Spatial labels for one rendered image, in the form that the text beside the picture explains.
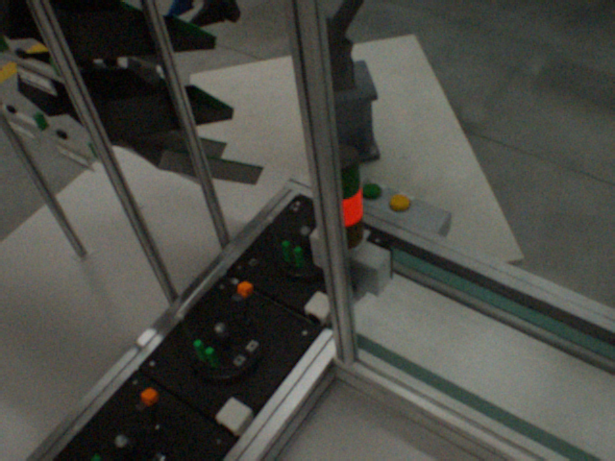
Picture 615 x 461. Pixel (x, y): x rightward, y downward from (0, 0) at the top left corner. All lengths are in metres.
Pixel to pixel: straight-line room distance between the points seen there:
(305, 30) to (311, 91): 0.08
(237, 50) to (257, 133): 1.99
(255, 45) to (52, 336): 2.55
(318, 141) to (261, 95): 1.14
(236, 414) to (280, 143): 0.82
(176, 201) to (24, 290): 0.41
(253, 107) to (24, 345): 0.87
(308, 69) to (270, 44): 3.02
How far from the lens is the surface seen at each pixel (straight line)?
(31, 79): 1.07
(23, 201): 3.21
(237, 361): 1.12
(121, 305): 1.45
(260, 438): 1.10
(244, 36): 3.81
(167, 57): 1.07
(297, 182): 1.43
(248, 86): 1.91
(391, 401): 1.16
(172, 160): 1.21
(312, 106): 0.70
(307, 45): 0.66
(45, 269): 1.60
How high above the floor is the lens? 1.96
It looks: 49 degrees down
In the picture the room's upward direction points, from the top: 10 degrees counter-clockwise
